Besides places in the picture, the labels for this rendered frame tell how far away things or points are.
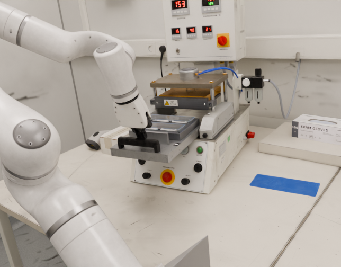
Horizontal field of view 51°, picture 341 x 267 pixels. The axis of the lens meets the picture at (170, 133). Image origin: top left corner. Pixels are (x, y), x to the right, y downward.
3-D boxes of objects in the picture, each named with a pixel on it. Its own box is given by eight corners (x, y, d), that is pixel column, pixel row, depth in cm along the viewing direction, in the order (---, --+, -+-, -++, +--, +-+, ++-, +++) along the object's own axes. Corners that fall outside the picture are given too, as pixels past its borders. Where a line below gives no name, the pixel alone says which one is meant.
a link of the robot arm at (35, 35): (39, 26, 108) (132, 67, 113) (15, 51, 96) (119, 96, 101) (44, 0, 102) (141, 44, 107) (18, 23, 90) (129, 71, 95)
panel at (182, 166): (133, 181, 141) (138, 134, 142) (203, 193, 127) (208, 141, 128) (131, 181, 139) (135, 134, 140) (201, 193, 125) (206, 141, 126)
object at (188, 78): (178, 89, 166) (175, 62, 162) (242, 91, 152) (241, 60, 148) (152, 104, 146) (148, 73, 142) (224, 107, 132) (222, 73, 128)
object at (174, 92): (178, 94, 159) (176, 72, 156) (224, 95, 149) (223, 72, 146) (159, 104, 145) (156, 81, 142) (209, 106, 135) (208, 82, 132)
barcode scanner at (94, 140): (114, 136, 194) (111, 122, 192) (124, 138, 190) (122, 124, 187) (84, 149, 180) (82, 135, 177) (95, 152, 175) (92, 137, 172)
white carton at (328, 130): (302, 128, 166) (303, 113, 163) (355, 136, 151) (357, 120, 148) (290, 136, 158) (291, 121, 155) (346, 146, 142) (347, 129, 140)
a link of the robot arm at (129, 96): (102, 95, 104) (106, 104, 105) (127, 96, 100) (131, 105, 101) (117, 79, 109) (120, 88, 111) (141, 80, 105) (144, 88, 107)
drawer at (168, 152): (154, 128, 144) (152, 110, 142) (204, 132, 134) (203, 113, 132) (111, 158, 120) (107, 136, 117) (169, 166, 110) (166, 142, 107)
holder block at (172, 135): (153, 121, 141) (152, 115, 140) (199, 124, 132) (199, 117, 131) (130, 136, 128) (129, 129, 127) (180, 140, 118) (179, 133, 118)
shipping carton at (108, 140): (127, 140, 187) (124, 123, 184) (145, 143, 180) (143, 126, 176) (100, 152, 174) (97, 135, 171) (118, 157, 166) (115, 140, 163)
